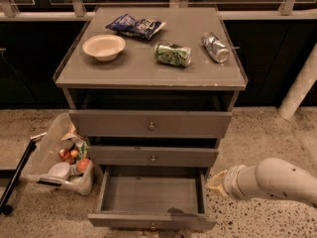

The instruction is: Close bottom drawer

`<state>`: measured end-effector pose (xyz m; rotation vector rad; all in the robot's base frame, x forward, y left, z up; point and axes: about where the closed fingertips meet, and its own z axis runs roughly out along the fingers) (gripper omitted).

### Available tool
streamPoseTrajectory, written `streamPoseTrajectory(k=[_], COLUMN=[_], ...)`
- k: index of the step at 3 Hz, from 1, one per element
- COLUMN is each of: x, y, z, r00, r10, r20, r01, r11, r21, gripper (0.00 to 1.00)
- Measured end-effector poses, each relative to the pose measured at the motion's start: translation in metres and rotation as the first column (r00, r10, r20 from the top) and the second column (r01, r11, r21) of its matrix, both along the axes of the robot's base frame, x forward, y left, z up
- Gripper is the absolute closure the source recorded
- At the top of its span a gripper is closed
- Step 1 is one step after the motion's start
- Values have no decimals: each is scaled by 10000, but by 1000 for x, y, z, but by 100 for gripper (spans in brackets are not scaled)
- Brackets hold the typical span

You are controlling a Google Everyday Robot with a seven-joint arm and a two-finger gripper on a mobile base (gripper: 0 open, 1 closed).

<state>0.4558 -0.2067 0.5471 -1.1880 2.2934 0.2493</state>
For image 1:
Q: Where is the grey bottom drawer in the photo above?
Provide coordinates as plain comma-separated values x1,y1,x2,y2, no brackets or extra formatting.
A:
88,166,216,231

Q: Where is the grey drawer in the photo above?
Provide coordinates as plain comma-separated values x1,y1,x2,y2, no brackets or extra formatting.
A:
68,110,232,139
88,166,216,231
88,146,219,168

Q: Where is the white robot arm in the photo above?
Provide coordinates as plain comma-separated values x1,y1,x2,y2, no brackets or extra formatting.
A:
207,106,317,207

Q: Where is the grey drawer cabinet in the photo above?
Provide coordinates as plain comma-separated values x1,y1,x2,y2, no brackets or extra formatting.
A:
53,6,249,177

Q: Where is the grey middle drawer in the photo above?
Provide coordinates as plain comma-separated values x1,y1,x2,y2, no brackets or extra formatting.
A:
88,146,219,168

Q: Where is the grey top drawer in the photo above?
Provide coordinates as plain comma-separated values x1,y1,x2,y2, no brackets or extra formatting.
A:
68,110,232,139

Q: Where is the silver soda can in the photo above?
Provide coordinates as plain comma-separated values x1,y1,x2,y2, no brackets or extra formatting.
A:
201,33,230,63

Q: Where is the orange fruit in bin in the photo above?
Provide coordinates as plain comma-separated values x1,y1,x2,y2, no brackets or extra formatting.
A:
76,159,90,174

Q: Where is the green soda can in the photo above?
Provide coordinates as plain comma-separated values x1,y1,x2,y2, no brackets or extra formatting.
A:
155,43,191,67

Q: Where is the red item in bin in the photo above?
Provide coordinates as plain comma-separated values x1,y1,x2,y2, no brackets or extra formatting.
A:
58,149,70,162

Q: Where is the white cup in bin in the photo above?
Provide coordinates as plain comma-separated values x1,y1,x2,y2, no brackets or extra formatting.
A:
48,162,70,180

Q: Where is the clear plastic bin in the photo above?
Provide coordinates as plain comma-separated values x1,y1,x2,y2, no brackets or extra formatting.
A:
22,113,94,195

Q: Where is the blue chip bag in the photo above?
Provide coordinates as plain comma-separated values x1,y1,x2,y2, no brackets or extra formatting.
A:
106,14,165,40

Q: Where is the beige paper bowl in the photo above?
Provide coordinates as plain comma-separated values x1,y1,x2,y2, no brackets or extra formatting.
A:
82,35,126,61

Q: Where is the black metal stand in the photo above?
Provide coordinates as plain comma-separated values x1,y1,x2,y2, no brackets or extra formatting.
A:
0,133,46,216

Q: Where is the white metal railing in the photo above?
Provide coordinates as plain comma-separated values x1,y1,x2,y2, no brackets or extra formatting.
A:
0,0,317,22

